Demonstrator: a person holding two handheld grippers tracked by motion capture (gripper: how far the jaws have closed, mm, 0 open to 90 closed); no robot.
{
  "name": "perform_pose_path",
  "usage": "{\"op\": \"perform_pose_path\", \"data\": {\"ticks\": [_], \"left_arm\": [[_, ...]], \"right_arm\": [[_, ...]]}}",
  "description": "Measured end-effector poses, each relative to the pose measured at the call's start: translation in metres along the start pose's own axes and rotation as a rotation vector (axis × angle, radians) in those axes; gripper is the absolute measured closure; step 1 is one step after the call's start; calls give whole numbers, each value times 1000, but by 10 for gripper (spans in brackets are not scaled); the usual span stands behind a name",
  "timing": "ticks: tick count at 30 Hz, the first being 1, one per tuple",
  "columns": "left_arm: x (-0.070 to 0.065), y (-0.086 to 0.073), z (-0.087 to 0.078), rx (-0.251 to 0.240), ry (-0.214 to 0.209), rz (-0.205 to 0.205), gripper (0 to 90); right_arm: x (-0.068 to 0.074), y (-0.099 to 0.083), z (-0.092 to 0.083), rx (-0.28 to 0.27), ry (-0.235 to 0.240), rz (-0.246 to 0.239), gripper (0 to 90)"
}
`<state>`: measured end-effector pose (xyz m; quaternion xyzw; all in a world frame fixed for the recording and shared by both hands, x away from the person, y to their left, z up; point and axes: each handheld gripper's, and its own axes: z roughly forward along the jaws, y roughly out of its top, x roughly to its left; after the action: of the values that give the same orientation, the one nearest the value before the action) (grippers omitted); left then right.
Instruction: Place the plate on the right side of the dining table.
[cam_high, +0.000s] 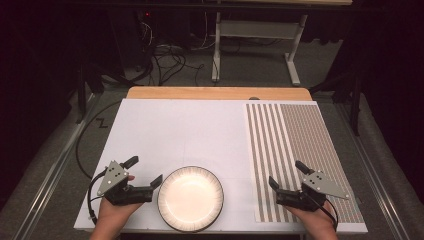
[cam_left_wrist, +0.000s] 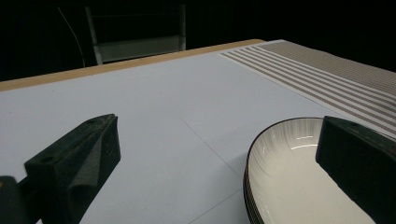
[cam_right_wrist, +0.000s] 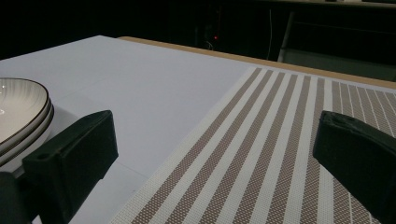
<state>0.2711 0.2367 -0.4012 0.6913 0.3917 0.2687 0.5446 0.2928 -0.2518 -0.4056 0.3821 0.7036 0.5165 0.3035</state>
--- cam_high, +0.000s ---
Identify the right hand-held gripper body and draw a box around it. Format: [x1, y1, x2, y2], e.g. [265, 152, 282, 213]
[275, 170, 350, 212]

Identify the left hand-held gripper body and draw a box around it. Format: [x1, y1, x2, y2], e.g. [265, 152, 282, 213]
[97, 160, 154, 206]

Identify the white plate with dark rim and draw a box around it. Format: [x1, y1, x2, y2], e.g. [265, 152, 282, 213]
[157, 165, 225, 233]

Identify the person's right hand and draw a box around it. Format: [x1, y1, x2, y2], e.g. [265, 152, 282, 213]
[285, 202, 338, 232]

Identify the person's left hand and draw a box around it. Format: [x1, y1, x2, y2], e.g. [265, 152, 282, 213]
[95, 199, 144, 228]

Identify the brown striped woven placemat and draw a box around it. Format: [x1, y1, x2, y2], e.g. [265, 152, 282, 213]
[245, 102, 365, 224]

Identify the black stand leg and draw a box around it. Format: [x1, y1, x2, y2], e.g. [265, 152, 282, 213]
[309, 72, 364, 137]
[75, 62, 105, 125]

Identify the black computer tower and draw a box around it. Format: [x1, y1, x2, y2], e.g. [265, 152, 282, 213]
[109, 9, 158, 78]

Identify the right hand-held gripper black cable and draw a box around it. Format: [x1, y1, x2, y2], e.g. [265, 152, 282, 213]
[301, 190, 340, 232]

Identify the hand-held gripper black cable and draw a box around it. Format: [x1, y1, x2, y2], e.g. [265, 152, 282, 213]
[301, 190, 340, 232]
[86, 168, 108, 226]

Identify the left hand-held gripper black cable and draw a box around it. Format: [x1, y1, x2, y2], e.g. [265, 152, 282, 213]
[86, 168, 108, 226]

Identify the long black floor cable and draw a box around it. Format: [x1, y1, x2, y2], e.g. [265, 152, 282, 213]
[75, 99, 125, 181]

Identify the aluminium floor rail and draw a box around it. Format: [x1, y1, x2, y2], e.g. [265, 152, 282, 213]
[11, 92, 102, 240]
[335, 102, 415, 240]

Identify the tangle of black cables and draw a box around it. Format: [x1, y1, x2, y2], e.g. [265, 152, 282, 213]
[135, 42, 206, 86]

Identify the white metal stand frame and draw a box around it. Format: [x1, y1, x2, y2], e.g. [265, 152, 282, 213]
[211, 11, 310, 87]

